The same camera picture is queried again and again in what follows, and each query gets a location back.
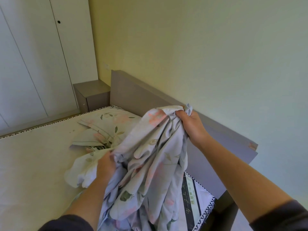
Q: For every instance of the person's left hand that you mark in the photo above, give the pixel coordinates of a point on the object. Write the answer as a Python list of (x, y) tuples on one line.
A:
[(106, 168)]

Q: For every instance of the person's right hand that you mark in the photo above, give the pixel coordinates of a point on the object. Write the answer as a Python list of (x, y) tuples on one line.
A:
[(195, 127)]

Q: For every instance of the floral leaf print bed sheet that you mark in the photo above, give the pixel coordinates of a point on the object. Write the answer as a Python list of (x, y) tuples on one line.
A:
[(149, 165)]

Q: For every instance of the floral leaf print pillow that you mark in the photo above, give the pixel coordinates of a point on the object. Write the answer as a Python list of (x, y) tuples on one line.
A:
[(108, 120)]

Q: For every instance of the grey headboard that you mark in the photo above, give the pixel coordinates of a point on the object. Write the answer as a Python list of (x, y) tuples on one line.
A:
[(134, 93)]

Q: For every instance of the white quilted mattress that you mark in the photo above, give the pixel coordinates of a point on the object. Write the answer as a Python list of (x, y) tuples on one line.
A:
[(31, 165)]

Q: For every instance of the person's right forearm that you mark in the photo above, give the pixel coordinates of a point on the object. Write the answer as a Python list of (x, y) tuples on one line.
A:
[(240, 175)]

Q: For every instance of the person's left forearm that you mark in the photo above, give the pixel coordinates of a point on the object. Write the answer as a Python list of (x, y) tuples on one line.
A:
[(89, 204)]

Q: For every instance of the dark grey left sleeve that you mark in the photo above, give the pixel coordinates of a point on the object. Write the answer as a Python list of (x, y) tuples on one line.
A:
[(67, 224)]

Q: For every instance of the dark grey sleeve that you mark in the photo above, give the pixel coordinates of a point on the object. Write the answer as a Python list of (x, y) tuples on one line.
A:
[(284, 218), (67, 224)]

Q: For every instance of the grey nightstand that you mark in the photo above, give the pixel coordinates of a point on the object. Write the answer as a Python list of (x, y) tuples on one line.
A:
[(96, 93)]

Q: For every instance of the white wardrobe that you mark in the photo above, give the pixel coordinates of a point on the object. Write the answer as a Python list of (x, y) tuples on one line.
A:
[(29, 69)]

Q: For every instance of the dark grey right sleeve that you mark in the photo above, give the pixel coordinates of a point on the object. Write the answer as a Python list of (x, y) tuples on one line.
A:
[(284, 218)]

